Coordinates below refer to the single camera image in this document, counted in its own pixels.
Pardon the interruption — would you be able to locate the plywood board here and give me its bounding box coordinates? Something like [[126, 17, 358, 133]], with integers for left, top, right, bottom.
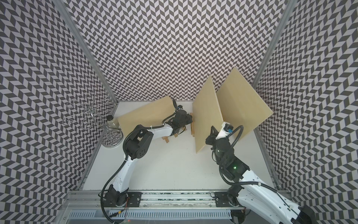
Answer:
[[216, 68, 273, 138], [117, 96, 175, 136], [192, 76, 223, 153]]

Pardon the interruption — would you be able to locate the small wooden easel piece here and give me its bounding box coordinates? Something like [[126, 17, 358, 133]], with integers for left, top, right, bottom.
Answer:
[[162, 127, 186, 143]]

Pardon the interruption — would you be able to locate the wooden easel frame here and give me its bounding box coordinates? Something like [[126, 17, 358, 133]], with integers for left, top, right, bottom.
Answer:
[[190, 113, 195, 137]]

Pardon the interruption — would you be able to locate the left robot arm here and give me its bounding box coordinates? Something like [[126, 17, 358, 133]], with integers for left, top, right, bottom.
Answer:
[[99, 107, 193, 207]]

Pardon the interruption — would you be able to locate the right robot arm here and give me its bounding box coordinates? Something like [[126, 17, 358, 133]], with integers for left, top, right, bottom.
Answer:
[[206, 122, 317, 224]]

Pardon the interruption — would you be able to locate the glass spice jar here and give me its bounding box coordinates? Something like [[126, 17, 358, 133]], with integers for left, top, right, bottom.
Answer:
[[106, 114, 120, 129]]

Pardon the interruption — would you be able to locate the wire mug tree stand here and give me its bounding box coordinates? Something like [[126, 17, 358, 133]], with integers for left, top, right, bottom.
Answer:
[[62, 93, 124, 148]]

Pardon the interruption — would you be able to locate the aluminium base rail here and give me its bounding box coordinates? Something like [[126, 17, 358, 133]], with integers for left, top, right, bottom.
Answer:
[[55, 190, 297, 219]]

